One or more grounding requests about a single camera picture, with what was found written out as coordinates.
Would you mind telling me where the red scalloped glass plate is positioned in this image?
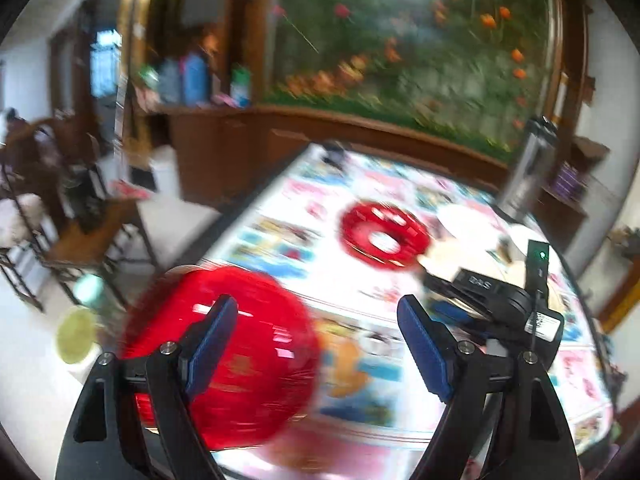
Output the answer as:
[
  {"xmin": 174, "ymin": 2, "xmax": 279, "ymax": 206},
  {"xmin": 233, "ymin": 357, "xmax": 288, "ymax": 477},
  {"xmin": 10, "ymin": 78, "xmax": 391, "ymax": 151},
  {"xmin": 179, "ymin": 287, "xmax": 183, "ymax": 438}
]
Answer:
[{"xmin": 122, "ymin": 266, "xmax": 321, "ymax": 451}]

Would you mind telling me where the stainless steel thermos bottle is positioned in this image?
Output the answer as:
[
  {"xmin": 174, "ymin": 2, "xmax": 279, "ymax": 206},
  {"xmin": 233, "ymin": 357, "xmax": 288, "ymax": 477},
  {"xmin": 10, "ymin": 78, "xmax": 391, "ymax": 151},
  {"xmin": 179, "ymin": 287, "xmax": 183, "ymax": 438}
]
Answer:
[{"xmin": 492, "ymin": 116, "xmax": 558, "ymax": 223}]

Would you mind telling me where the colourful fruit pattern tablecloth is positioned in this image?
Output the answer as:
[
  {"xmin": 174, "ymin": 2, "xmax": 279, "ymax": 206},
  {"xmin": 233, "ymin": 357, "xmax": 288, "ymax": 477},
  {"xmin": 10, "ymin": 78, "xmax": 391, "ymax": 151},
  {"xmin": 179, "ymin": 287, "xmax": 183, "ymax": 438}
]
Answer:
[{"xmin": 199, "ymin": 142, "xmax": 616, "ymax": 480}]

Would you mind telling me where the red glass plate on table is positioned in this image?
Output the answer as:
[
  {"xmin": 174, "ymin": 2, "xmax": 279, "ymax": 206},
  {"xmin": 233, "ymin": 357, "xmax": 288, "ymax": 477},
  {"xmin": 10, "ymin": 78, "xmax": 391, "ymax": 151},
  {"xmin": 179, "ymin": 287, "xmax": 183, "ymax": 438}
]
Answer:
[{"xmin": 338, "ymin": 200, "xmax": 432, "ymax": 271}]

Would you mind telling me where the dark wooden chair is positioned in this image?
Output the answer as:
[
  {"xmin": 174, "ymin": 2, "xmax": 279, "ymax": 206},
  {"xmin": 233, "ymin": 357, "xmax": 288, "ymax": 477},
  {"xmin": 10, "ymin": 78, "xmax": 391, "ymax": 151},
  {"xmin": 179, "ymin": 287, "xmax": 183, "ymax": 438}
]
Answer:
[{"xmin": 1, "ymin": 117, "xmax": 162, "ymax": 308}]

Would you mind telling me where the white trash bin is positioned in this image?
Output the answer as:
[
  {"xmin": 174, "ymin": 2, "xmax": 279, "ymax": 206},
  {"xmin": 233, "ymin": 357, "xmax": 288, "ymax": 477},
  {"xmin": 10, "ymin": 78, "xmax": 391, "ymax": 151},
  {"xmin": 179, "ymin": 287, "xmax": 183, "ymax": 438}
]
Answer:
[{"xmin": 150, "ymin": 145, "xmax": 181, "ymax": 198}]

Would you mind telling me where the wooden sideboard counter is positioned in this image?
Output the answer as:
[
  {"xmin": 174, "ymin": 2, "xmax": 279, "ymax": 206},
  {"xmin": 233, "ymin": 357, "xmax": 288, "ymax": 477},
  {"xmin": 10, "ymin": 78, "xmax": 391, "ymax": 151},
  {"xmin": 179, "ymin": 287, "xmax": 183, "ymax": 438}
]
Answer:
[{"xmin": 144, "ymin": 102, "xmax": 511, "ymax": 212}]

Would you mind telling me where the grey thermos jug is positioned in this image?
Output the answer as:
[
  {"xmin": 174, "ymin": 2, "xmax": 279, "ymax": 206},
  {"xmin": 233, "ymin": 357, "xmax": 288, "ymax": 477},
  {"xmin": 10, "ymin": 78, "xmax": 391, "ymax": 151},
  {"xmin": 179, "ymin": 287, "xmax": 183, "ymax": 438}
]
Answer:
[{"xmin": 157, "ymin": 58, "xmax": 181, "ymax": 105}]

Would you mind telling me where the blue thermos jug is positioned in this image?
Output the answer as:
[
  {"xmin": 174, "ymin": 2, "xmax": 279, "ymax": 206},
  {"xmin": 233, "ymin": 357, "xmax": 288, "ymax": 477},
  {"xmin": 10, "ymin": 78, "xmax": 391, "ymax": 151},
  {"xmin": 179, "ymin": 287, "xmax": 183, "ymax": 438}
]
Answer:
[{"xmin": 182, "ymin": 52, "xmax": 209, "ymax": 106}]

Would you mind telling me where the flower garden wall mural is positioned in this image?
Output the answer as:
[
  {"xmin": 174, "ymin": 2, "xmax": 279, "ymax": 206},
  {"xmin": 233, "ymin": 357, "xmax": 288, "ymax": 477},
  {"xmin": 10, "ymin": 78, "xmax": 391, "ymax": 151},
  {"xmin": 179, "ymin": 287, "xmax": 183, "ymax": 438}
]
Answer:
[{"xmin": 266, "ymin": 0, "xmax": 551, "ymax": 162}]

